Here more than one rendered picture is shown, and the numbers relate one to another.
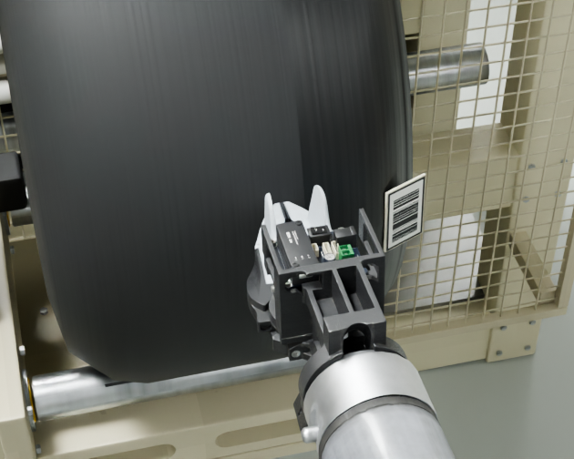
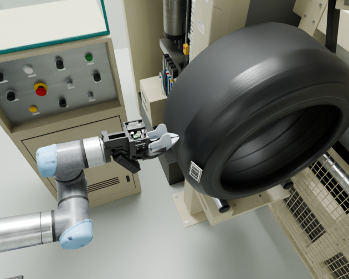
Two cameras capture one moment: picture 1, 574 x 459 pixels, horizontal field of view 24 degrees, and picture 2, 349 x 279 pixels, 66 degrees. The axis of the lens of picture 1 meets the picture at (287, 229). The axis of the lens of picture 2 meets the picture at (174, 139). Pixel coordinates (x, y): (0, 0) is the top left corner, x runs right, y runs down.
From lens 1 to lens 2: 0.82 m
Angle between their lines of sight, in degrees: 53
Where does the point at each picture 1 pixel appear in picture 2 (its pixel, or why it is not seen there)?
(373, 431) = (72, 143)
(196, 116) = (181, 102)
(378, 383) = (87, 143)
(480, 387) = not seen: outside the picture
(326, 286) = (124, 134)
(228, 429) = not seen: hidden behind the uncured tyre
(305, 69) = (196, 117)
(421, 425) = (74, 152)
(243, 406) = not seen: hidden behind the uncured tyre
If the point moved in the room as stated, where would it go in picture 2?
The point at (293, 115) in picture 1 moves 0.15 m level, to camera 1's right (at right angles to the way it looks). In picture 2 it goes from (189, 122) to (199, 170)
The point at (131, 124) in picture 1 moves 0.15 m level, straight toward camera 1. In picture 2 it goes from (175, 91) to (123, 101)
